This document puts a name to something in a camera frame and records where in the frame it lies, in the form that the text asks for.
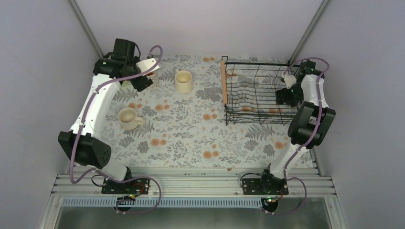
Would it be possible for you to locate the grey slotted cable duct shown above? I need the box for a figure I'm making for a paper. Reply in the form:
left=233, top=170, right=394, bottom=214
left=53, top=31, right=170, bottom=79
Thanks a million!
left=61, top=197, right=262, bottom=208

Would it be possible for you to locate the aluminium mounting rail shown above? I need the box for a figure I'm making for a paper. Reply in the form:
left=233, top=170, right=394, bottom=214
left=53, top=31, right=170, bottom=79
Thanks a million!
left=51, top=167, right=337, bottom=198

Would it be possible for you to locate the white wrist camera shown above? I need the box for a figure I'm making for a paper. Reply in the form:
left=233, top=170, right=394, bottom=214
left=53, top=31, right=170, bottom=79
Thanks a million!
left=136, top=58, right=157, bottom=73
left=283, top=74, right=297, bottom=89

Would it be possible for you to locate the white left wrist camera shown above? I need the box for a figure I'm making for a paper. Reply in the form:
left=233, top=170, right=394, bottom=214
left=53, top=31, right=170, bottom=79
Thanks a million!
left=136, top=58, right=157, bottom=73

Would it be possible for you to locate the aluminium corner frame post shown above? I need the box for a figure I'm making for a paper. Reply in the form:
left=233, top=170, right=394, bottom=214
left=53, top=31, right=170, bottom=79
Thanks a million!
left=67, top=0, right=104, bottom=58

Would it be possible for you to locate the right aluminium corner post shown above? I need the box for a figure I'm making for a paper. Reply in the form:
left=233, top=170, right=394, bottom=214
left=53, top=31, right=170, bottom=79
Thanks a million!
left=289, top=0, right=331, bottom=63

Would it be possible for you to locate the black wire dish rack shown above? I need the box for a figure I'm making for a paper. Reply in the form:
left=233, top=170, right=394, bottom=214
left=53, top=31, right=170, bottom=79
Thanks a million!
left=221, top=56, right=298, bottom=125

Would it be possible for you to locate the floral patterned table mat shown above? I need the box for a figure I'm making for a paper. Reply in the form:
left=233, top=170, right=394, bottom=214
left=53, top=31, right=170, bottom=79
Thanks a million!
left=100, top=55, right=288, bottom=168

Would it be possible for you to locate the light green mug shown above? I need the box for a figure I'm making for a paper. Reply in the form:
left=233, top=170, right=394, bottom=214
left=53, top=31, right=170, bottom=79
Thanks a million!
left=121, top=81, right=130, bottom=88

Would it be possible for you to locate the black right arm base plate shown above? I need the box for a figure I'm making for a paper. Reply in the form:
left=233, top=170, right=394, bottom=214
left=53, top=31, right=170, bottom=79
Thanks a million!
left=242, top=177, right=289, bottom=195

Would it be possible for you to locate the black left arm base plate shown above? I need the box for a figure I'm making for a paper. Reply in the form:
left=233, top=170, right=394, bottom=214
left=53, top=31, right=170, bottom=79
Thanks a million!
left=101, top=178, right=150, bottom=195

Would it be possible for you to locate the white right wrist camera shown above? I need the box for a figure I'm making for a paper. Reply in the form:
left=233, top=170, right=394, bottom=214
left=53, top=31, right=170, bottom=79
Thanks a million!
left=283, top=74, right=297, bottom=89

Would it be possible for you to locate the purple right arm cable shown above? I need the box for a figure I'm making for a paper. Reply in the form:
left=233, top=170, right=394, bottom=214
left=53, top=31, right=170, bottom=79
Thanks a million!
left=262, top=57, right=330, bottom=216

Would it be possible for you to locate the beige brown mug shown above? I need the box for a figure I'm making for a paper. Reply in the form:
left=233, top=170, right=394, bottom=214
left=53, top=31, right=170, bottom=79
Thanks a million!
left=118, top=107, right=146, bottom=130

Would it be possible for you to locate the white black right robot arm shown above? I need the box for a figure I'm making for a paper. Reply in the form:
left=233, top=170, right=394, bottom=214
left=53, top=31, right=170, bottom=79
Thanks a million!
left=258, top=57, right=336, bottom=194

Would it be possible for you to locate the cream white mug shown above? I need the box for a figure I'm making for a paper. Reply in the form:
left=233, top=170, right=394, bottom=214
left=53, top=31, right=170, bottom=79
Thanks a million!
left=174, top=70, right=193, bottom=94

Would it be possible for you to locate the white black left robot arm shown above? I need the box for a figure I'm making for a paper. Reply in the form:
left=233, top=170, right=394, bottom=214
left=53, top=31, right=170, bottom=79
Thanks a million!
left=58, top=39, right=163, bottom=193

